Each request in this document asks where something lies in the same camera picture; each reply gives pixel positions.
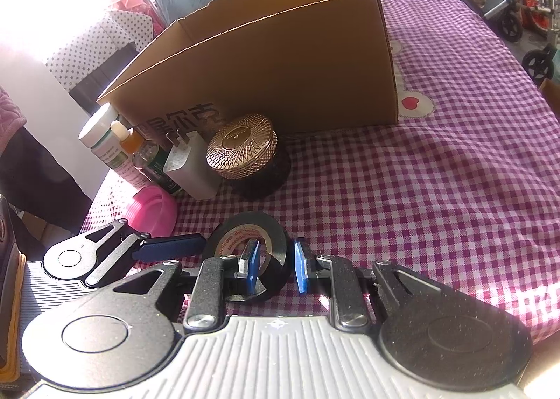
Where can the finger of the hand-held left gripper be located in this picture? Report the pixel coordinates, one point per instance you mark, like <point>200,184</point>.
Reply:
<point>175,246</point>

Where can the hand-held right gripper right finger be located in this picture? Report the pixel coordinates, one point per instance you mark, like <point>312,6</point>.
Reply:
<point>301,265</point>

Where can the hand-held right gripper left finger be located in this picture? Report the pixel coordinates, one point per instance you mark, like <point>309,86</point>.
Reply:
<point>253,267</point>

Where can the black tape roll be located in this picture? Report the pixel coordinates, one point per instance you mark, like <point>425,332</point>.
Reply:
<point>275,250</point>

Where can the pink plastic lid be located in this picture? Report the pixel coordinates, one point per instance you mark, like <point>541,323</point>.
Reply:
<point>151,211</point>

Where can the white charger plug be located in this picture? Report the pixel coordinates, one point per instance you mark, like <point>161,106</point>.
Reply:
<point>188,171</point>

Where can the black jar gold lid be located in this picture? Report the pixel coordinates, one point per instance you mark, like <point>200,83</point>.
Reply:
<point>240,141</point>

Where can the brown cardboard box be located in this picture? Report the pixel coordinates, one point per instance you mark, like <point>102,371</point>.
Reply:
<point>284,75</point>

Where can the person's dark trousers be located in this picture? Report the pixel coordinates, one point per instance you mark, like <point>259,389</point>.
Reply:
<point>39,180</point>

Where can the dark green bottle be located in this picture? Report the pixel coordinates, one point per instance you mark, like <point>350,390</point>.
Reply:
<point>151,165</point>

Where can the white bottle green label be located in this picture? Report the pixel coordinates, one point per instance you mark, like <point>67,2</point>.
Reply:
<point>98,127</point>

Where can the purple checkered tablecloth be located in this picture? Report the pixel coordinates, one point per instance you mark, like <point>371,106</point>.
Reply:
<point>437,206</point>

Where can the person's pink quilted clothing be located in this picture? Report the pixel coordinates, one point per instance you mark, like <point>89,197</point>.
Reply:
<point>11,119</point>

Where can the dark grey cabinet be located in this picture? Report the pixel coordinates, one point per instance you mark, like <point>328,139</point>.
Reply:
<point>100,71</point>

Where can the white polka dot cloth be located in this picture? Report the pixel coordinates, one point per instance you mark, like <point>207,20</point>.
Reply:
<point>87,49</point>

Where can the small cardboard box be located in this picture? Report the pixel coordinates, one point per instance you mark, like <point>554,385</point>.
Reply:
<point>552,92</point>

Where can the silver frame wheelchair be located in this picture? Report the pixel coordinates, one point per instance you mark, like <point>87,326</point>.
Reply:
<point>540,62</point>

